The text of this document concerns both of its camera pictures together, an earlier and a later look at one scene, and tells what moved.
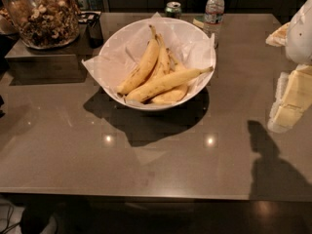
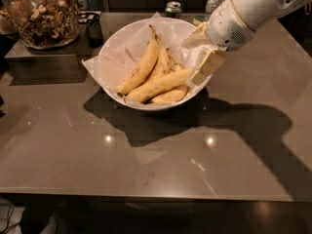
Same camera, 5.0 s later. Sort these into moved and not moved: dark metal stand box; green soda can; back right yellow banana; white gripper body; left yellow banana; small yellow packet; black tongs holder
Moved: white gripper body
Not moved: dark metal stand box; small yellow packet; black tongs holder; back right yellow banana; green soda can; left yellow banana
